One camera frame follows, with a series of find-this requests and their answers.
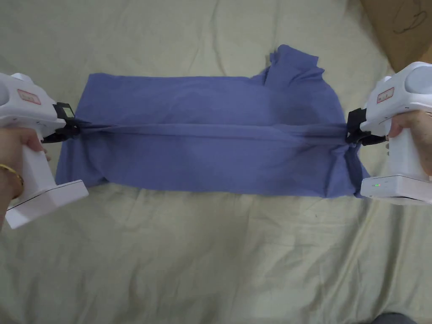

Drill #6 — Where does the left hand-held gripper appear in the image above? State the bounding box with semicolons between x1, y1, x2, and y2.
0;72;89;230

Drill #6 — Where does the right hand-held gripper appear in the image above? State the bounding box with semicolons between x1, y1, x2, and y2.
346;62;432;205

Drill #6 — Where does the blue shirt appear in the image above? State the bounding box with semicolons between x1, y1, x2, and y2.
54;43;372;200

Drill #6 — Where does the person's left forearm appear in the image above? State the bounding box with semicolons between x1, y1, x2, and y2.
0;163;25;231

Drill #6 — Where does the person's right hand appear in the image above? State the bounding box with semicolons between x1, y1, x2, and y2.
388;109;432;139

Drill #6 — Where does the person's left hand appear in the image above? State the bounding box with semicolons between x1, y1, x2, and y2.
0;125;52;167

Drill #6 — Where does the brown cardboard carton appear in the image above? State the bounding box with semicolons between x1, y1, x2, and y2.
359;0;432;73

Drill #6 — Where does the person's body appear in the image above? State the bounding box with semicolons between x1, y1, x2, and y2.
373;312;421;324

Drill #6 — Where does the bed with pale green sheet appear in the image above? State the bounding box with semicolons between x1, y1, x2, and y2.
0;0;432;324

